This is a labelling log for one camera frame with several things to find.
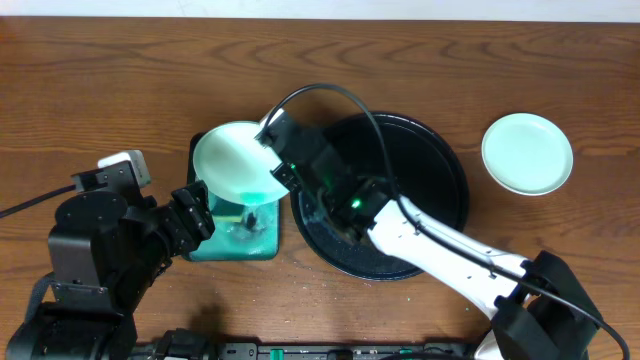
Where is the mint plate with stain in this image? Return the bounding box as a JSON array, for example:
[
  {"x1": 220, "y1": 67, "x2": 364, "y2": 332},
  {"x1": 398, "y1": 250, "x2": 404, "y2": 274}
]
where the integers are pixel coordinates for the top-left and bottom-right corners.
[{"x1": 192, "y1": 121, "x2": 289, "y2": 206}]

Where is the dark green sponge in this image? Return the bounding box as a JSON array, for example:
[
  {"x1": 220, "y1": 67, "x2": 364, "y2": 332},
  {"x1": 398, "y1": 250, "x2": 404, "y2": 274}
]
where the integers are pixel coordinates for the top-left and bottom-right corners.
[{"x1": 211, "y1": 202, "x2": 262, "y2": 232}]

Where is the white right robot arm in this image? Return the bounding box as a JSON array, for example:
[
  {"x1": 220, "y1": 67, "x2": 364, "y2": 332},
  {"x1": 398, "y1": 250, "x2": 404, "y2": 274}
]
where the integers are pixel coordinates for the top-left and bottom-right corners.
[{"x1": 256, "y1": 109, "x2": 608, "y2": 359}]

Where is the black rectangular soap tray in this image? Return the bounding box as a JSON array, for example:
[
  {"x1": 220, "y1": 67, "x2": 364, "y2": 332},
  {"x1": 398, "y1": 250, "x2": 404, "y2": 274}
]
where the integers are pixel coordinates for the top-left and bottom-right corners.
[{"x1": 185, "y1": 133, "x2": 280, "y2": 262}]

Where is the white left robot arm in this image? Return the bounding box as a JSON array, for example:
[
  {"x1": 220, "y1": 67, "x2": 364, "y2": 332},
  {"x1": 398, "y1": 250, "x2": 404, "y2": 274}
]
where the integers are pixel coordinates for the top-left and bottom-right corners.
[{"x1": 6, "y1": 150, "x2": 217, "y2": 359}]

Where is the round black tray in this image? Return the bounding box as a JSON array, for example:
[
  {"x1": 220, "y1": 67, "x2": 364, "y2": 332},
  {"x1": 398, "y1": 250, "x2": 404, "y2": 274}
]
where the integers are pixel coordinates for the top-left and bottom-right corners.
[{"x1": 291, "y1": 112, "x2": 469, "y2": 281}]

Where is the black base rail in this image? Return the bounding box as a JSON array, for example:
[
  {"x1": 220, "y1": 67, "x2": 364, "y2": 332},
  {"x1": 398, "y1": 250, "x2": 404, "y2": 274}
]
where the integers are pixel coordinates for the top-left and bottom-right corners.
[{"x1": 129, "y1": 329, "x2": 475, "y2": 360}]

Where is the mint green plate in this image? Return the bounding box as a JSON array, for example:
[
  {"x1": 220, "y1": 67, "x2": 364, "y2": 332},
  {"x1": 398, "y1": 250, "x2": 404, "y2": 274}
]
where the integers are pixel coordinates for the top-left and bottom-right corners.
[{"x1": 481, "y1": 113, "x2": 574, "y2": 196}]

